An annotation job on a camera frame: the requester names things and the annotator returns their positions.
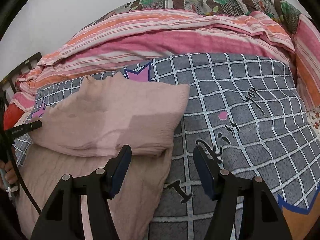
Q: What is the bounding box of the dark wooden headboard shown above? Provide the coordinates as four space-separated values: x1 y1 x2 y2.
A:
1 52 42 107

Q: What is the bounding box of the floral patchwork quilt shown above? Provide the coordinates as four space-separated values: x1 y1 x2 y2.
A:
92 0 301 34

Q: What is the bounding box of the person's left hand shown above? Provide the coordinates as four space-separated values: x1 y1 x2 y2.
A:
0 161 18 184

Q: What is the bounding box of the pink knit sweater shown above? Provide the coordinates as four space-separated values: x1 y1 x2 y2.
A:
20 73 190 239

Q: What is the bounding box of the red cloth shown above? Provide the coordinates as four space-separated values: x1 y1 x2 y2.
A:
3 104 25 130

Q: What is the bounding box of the pink orange striped blanket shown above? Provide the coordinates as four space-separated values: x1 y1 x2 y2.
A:
11 9 319 112

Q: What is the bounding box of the grey grid bed sheet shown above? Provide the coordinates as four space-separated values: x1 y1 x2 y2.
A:
15 53 319 239

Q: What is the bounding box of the floral pillow edge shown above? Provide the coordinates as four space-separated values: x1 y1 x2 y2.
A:
306 107 320 135

